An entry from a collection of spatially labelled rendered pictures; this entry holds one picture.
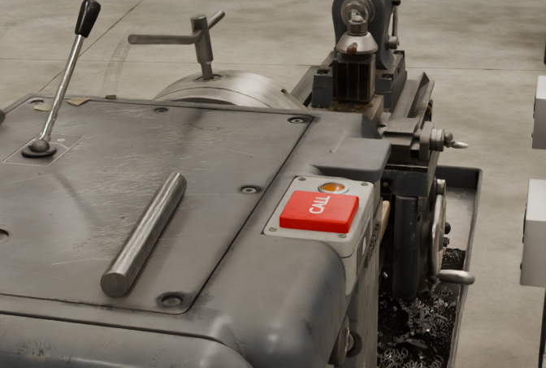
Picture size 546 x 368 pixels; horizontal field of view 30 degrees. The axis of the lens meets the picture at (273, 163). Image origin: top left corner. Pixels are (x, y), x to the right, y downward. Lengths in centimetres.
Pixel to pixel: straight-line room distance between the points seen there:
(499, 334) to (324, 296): 246
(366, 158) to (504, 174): 345
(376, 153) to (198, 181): 19
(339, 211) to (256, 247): 8
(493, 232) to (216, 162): 294
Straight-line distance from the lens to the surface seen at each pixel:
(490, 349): 316
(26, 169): 103
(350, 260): 86
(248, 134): 109
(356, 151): 105
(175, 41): 124
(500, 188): 431
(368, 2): 245
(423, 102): 258
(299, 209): 88
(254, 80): 137
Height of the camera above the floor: 162
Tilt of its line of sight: 21 degrees down
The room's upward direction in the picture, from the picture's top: 1 degrees counter-clockwise
